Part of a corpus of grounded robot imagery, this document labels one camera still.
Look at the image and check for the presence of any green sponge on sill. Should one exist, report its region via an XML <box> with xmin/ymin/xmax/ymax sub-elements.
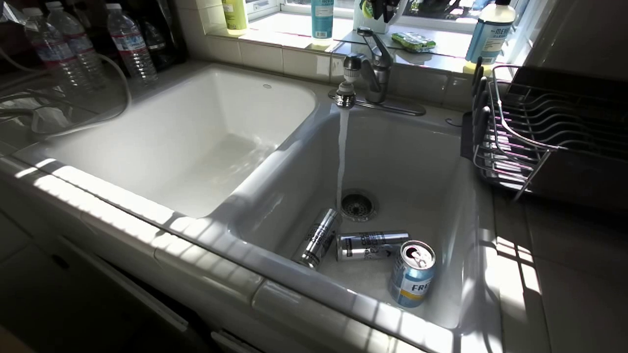
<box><xmin>390</xmin><ymin>34</ymin><xmax>435</xmax><ymax>55</ymax></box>

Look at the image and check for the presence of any yellow-green bottle on windowsill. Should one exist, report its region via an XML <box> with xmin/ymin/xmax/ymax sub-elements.
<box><xmin>221</xmin><ymin>0</ymin><xmax>247</xmax><ymax>30</ymax></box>

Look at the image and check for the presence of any clear plastic container left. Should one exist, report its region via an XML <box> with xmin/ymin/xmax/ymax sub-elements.
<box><xmin>0</xmin><ymin>55</ymin><xmax>133</xmax><ymax>156</ymax></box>

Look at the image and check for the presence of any blue upright soda can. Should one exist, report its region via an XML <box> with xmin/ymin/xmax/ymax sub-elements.
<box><xmin>390</xmin><ymin>240</ymin><xmax>435</xmax><ymax>307</ymax></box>

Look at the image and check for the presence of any clear water bottle middle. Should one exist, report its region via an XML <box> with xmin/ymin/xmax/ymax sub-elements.
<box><xmin>47</xmin><ymin>0</ymin><xmax>106</xmax><ymax>89</ymax></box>

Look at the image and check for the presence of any clear water bottle right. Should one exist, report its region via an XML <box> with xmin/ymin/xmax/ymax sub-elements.
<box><xmin>106</xmin><ymin>3</ymin><xmax>155</xmax><ymax>81</ymax></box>

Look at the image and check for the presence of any silver can lying left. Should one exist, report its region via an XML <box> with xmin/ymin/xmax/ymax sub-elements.
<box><xmin>300</xmin><ymin>208</ymin><xmax>337</xmax><ymax>269</ymax></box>

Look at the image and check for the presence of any teal bottle on windowsill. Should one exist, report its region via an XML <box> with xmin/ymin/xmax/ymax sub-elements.
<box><xmin>310</xmin><ymin>0</ymin><xmax>333</xmax><ymax>40</ymax></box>

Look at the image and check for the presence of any metal wire dish rack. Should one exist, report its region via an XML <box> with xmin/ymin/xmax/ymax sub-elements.
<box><xmin>463</xmin><ymin>61</ymin><xmax>628</xmax><ymax>216</ymax></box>

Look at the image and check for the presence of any clear water bottle left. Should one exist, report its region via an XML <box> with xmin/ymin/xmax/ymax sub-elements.
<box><xmin>23</xmin><ymin>8</ymin><xmax>84</xmax><ymax>91</ymax></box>

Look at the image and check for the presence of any chrome kitchen faucet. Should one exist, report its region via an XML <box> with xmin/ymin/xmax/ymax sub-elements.
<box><xmin>329</xmin><ymin>28</ymin><xmax>426</xmax><ymax>116</ymax></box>

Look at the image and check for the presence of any white soap bottle blue label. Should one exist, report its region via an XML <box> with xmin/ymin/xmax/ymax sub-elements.
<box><xmin>465</xmin><ymin>0</ymin><xmax>516</xmax><ymax>65</ymax></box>

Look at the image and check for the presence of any clear water bottle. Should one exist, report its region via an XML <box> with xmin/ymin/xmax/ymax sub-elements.
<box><xmin>106</xmin><ymin>3</ymin><xmax>155</xmax><ymax>81</ymax></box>
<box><xmin>23</xmin><ymin>8</ymin><xmax>84</xmax><ymax>91</ymax></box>
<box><xmin>47</xmin><ymin>0</ymin><xmax>106</xmax><ymax>89</ymax></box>

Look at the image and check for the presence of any white cup green print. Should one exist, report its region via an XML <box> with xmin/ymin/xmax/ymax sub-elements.
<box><xmin>353</xmin><ymin>0</ymin><xmax>408</xmax><ymax>34</ymax></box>

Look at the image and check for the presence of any white double basin sink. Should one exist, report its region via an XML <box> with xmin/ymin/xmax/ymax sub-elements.
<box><xmin>19</xmin><ymin>67</ymin><xmax>498</xmax><ymax>334</ymax></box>

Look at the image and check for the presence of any sink drain strainer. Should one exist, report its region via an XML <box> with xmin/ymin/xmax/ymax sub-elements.
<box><xmin>341</xmin><ymin>193</ymin><xmax>377</xmax><ymax>220</ymax></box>

